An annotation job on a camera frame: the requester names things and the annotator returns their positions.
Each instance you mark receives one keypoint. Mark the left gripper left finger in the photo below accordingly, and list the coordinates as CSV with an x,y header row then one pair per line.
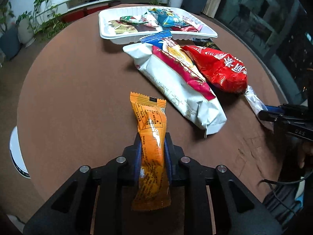
x,y
119,173

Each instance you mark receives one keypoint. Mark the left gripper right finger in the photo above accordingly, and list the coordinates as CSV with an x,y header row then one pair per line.
x,y
184,172

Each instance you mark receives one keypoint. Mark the orange snack bar packet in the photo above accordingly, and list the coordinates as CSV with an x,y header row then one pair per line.
x,y
153,192

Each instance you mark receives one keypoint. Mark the white red snack bag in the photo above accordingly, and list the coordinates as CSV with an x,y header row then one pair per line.
x,y
188,93

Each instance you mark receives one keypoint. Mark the black cookie packet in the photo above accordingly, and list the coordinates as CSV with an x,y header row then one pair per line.
x,y
205,43

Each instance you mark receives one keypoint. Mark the blue red snack packet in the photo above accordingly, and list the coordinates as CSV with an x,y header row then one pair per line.
x,y
164,41

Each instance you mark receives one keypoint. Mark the panda blue snack bag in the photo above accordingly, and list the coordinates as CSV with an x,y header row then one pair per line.
x,y
167,18

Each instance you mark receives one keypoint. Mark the green white snack packet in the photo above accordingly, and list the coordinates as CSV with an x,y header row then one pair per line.
x,y
134,19

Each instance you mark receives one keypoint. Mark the person's right hand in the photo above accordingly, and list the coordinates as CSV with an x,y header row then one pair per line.
x,y
305,150

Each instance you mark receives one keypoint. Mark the white round stool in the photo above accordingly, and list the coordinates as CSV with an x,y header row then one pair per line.
x,y
16,154

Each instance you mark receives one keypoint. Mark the white plastic tray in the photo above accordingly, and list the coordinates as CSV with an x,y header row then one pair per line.
x,y
108,31

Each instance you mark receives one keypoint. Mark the red storage box left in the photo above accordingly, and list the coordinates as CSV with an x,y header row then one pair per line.
x,y
73,15

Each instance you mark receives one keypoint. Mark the red storage box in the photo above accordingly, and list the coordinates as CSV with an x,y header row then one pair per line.
x,y
95,8
73,15

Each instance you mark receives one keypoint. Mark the plant in blue pot left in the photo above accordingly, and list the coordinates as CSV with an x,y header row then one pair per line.
x,y
10,44

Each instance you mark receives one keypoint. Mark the red storage box right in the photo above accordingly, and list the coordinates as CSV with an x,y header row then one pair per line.
x,y
95,8

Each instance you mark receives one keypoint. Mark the plant in white pot left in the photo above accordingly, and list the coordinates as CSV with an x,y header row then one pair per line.
x,y
44,19

